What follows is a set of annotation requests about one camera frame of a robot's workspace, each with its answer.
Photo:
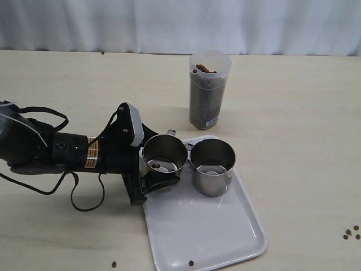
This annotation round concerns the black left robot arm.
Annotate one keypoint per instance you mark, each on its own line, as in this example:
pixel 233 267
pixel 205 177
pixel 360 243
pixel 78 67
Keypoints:
pixel 32 147

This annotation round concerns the tall translucent plastic container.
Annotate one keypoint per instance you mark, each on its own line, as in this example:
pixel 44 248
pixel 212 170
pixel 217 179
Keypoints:
pixel 209 72

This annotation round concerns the white plastic tray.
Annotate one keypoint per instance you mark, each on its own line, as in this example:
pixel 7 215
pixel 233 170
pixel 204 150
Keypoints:
pixel 185 225

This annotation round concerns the white curtain backdrop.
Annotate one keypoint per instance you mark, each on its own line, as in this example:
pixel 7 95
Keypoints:
pixel 183 27

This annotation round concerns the steel mug with kibble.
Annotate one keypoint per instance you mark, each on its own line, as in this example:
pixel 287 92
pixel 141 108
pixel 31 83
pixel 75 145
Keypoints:
pixel 211 162

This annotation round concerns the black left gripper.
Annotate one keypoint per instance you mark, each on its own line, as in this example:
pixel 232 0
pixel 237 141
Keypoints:
pixel 121 158

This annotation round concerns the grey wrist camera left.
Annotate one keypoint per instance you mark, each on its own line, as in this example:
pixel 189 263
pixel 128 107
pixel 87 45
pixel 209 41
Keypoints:
pixel 137 126

